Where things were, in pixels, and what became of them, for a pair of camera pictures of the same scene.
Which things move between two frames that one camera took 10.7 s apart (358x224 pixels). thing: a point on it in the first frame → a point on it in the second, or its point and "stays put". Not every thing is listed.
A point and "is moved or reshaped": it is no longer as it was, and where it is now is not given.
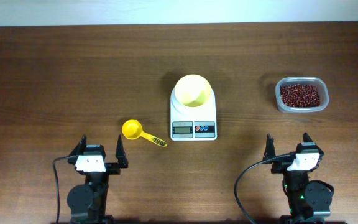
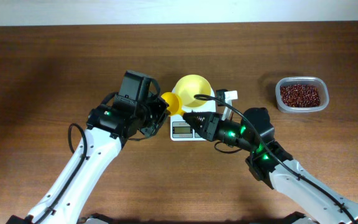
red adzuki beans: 300,95 stays put
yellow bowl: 192,90 stays put
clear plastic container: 297,94 stays put
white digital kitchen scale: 198,123 stays put
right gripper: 281,166 → 210,126
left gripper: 122,158 → 159,107
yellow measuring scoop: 132,129 is moved or reshaped
